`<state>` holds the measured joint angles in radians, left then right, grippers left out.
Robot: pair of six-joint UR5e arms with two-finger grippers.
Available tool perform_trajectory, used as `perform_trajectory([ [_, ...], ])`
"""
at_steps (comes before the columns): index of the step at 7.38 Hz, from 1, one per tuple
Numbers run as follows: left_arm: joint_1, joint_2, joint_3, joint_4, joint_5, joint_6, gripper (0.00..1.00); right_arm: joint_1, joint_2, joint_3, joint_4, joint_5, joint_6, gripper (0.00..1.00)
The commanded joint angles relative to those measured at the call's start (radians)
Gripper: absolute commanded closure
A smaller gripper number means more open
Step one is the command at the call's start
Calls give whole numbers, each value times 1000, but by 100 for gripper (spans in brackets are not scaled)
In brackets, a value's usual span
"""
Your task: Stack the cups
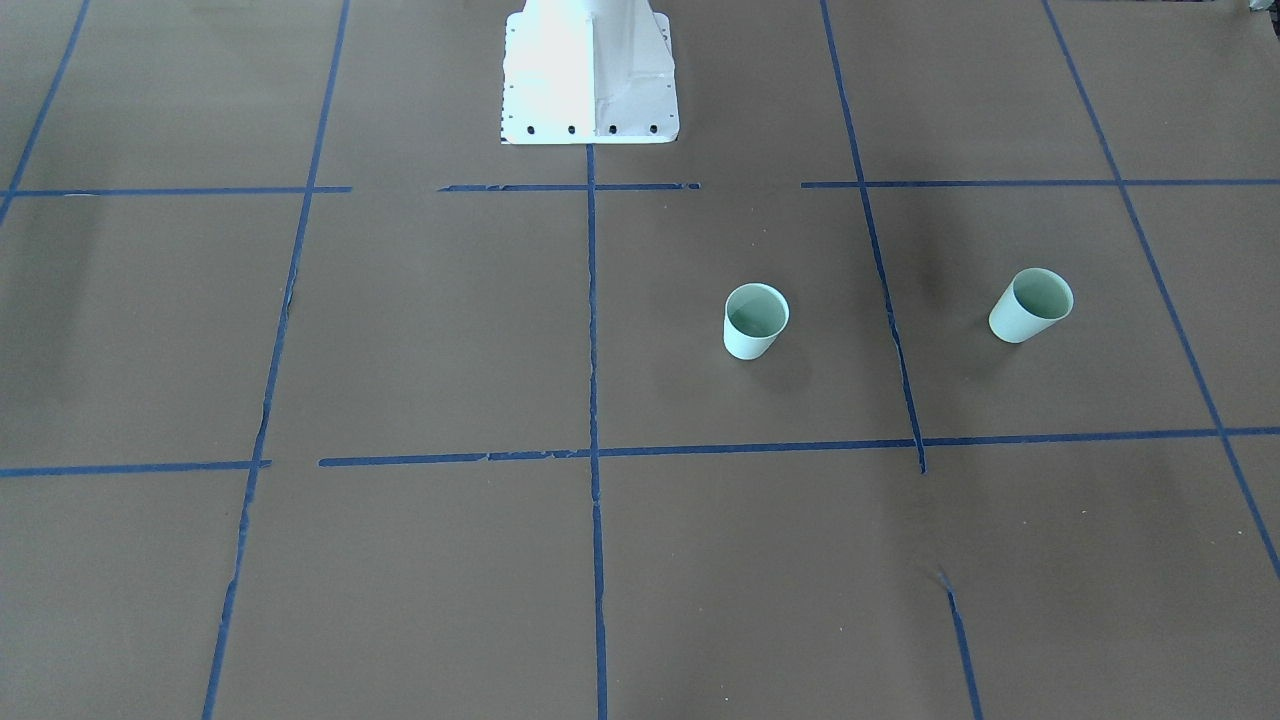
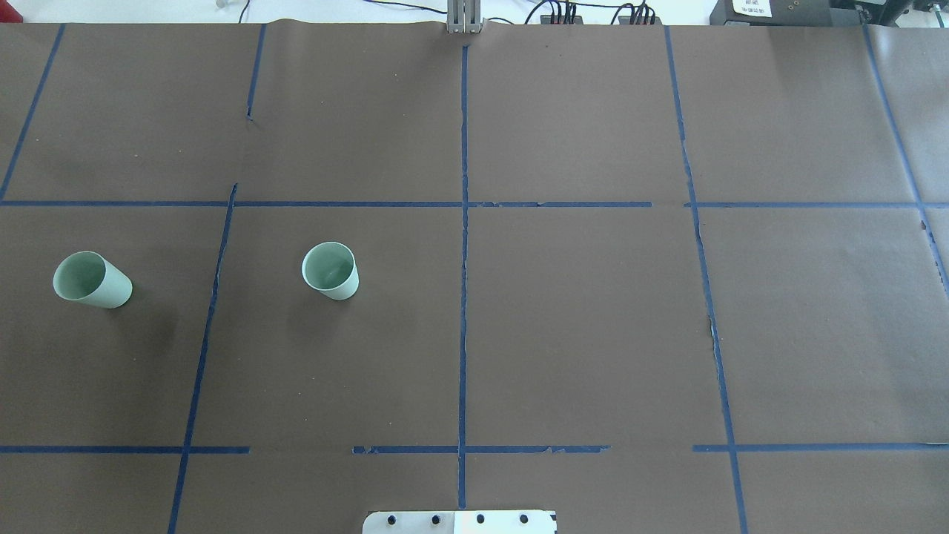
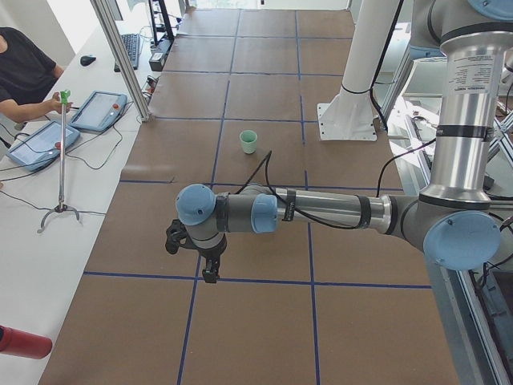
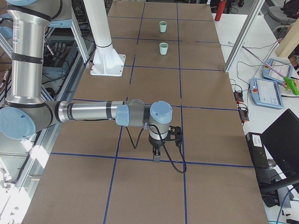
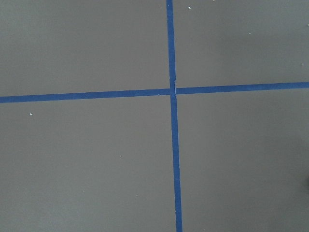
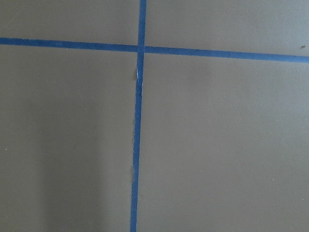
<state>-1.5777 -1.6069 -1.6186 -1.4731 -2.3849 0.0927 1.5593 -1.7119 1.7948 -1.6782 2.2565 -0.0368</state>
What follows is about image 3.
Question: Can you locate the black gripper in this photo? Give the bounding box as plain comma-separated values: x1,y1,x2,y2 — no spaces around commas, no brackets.
199,236,227,284

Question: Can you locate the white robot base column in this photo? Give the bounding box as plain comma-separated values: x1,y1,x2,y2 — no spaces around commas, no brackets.
317,0,402,141

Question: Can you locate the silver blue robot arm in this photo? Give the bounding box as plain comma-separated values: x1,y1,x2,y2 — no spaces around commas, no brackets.
165,1,512,283

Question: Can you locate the person's hand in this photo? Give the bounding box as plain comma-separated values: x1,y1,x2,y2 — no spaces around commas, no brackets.
46,92,73,115

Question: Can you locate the green cup on table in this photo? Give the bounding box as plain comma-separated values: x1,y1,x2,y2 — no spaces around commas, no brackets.
240,130,258,154

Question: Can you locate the brown paper table mat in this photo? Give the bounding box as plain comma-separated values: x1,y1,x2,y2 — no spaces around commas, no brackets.
39,7,462,385

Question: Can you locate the far blue teach pendant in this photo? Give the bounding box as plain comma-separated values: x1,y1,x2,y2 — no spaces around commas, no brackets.
69,91,127,132

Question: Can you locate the blue teach pendant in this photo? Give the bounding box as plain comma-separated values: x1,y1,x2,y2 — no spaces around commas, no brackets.
6,120,62,172
69,91,127,132

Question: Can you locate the near blue teach pendant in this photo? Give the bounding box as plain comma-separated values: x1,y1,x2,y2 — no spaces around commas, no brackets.
6,120,62,172

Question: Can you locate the red bottle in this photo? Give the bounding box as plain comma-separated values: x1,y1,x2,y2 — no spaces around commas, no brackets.
1,326,53,359

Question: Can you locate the black keyboard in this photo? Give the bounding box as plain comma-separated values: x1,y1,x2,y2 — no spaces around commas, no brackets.
121,34,141,70

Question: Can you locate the black computer mouse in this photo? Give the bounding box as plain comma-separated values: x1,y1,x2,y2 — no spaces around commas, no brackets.
80,55,96,67

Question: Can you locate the person in black shirt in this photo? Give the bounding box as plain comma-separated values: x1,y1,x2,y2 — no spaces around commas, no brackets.
1,27,64,124

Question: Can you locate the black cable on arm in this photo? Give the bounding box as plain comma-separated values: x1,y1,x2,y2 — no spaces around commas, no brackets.
232,150,438,230

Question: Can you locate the aluminium frame post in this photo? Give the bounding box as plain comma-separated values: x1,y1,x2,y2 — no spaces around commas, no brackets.
91,0,151,123

